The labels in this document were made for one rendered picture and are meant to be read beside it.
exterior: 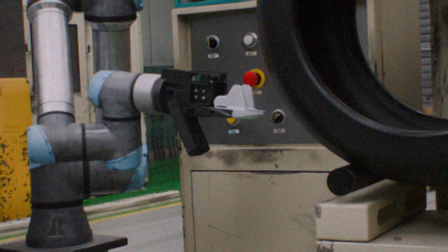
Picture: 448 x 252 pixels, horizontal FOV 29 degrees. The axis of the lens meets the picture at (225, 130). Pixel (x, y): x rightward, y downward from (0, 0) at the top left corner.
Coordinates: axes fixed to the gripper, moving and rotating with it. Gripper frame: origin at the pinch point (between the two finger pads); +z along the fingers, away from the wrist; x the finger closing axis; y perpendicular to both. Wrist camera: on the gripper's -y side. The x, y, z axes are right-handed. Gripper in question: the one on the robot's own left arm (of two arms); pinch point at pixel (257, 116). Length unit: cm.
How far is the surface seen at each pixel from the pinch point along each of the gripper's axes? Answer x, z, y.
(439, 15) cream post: 26.9, 23.9, 20.3
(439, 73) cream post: 26.7, 24.9, 9.3
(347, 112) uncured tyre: -12.4, 21.1, 3.5
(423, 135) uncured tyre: -12.4, 33.1, 1.3
